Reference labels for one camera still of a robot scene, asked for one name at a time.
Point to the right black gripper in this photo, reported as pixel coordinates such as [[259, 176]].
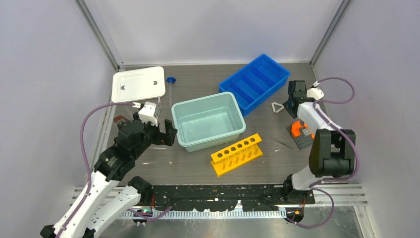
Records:
[[285, 105]]

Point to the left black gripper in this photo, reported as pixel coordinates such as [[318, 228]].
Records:
[[168, 138]]

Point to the white clay triangle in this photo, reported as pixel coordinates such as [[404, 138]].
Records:
[[277, 107]]

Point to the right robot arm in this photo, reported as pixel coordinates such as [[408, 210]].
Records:
[[333, 154]]

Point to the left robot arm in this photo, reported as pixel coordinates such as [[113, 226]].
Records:
[[86, 218]]

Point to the metal crucible tongs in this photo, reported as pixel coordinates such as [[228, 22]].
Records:
[[159, 103]]

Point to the blue divided plastic bin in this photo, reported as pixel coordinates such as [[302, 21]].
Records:
[[255, 82]]

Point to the light green plastic tub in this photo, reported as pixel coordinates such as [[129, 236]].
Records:
[[208, 121]]

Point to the orange and grey stand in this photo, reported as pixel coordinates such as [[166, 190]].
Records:
[[301, 134]]

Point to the thin metal tweezers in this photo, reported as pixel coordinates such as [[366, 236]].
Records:
[[282, 143]]

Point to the test tube with blue cap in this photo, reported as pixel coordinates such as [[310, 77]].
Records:
[[170, 81]]

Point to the white tub lid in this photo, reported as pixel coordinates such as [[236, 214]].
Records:
[[139, 84]]

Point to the yellow test tube rack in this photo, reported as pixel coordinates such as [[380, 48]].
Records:
[[236, 155]]

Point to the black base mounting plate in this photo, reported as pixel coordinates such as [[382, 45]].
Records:
[[218, 198]]

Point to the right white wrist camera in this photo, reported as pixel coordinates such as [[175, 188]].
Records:
[[315, 93]]

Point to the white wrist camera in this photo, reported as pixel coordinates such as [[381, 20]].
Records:
[[150, 113], [315, 93]]

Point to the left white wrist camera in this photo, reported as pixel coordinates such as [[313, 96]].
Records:
[[150, 113]]

